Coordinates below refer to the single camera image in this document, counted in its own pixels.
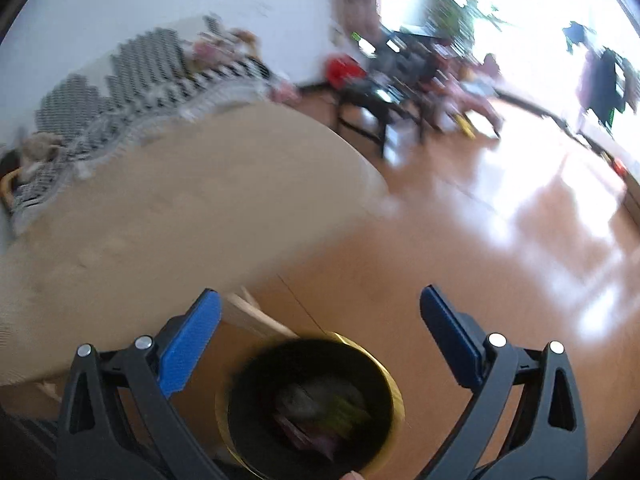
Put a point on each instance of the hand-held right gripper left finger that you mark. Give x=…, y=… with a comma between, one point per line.
x=187, y=355

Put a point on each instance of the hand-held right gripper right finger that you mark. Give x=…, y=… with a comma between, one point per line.
x=452, y=335

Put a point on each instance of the black bin with gold rim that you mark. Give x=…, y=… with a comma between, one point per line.
x=260, y=410

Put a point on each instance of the white plastic bag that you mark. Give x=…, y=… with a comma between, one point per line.
x=300, y=400

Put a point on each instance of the green yellow snack wrapper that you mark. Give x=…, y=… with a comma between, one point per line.
x=347, y=412

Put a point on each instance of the wooden table leg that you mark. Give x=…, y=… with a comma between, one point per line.
x=260, y=320

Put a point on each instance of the yellow floor item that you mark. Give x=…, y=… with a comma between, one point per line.
x=464, y=125

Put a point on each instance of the black side table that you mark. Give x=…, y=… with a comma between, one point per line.
x=372, y=97

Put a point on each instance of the beige floral cloth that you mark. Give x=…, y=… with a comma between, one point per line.
x=42, y=147

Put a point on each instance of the black white striped blanket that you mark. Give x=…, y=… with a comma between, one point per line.
x=140, y=75

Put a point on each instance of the red bag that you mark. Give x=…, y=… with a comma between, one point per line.
x=342, y=70

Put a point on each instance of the dark hanging clothes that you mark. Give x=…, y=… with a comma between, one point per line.
x=605, y=85

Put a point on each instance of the pink floral cushion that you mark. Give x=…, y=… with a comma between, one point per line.
x=222, y=47

